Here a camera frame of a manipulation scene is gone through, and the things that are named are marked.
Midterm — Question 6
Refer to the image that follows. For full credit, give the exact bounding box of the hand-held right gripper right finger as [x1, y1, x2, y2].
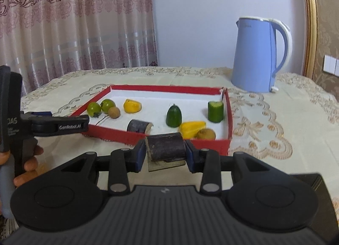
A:
[185, 140, 271, 195]

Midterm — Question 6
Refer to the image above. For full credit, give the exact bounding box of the gold curved frame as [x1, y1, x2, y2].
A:
[299, 0, 318, 78]

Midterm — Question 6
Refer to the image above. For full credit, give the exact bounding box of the olive brown round fruit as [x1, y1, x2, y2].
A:
[196, 128, 217, 141]

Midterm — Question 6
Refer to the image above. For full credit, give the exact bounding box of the blue electric kettle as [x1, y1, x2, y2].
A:
[231, 16, 293, 94]

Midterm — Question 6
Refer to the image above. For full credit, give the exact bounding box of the white wall switch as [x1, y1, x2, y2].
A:
[323, 54, 339, 76]

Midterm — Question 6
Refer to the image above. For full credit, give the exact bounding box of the green round jujube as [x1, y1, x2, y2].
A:
[87, 102, 102, 117]
[100, 99, 115, 114]

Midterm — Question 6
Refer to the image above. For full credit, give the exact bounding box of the yellow mango piece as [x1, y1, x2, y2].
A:
[179, 121, 207, 139]
[123, 99, 142, 114]

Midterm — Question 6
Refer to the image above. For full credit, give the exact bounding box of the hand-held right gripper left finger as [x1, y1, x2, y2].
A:
[61, 139, 146, 195]

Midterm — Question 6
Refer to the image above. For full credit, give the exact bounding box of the brown longan with stem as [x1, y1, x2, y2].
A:
[96, 106, 121, 126]

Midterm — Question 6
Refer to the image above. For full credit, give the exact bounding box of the red shallow cardboard box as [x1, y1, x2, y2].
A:
[69, 84, 233, 157]

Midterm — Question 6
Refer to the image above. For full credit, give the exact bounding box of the pink patterned curtain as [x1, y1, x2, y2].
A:
[0, 0, 159, 98]

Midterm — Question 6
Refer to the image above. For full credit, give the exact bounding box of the dark green cucumber end piece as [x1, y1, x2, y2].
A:
[166, 104, 183, 128]

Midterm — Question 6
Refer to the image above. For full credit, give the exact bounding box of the cream embroidered tablecloth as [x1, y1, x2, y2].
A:
[0, 66, 339, 245]

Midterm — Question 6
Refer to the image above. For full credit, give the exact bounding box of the light green cucumber piece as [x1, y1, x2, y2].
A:
[208, 100, 224, 123]

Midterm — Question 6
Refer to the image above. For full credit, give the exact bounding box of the person's left hand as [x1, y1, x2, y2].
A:
[13, 145, 44, 188]

